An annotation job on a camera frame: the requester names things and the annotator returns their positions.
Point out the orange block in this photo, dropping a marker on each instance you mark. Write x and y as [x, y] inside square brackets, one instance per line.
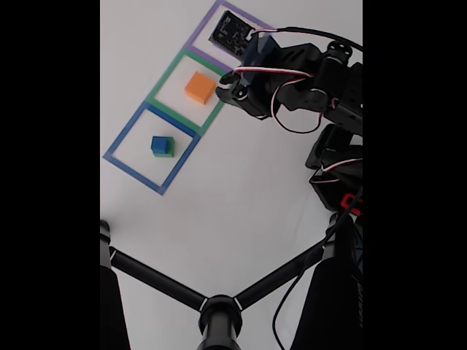
[200, 87]

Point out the green cube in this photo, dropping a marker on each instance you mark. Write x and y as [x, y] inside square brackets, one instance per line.
[170, 147]

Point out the small blue cube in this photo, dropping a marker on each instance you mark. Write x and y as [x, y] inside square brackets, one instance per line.
[158, 144]

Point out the purple tape square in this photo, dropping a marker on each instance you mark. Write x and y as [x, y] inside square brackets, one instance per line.
[204, 54]

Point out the green tape square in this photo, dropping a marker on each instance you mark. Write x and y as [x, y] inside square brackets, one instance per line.
[175, 115]

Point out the blue tape square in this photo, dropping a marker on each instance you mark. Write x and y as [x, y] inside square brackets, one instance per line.
[133, 175]

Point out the red clamp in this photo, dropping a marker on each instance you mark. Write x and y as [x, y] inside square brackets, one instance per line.
[348, 201]

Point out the black tripod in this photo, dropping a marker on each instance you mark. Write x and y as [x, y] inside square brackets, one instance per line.
[219, 317]

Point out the blue camera circuit board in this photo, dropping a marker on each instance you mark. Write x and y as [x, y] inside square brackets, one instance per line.
[233, 34]

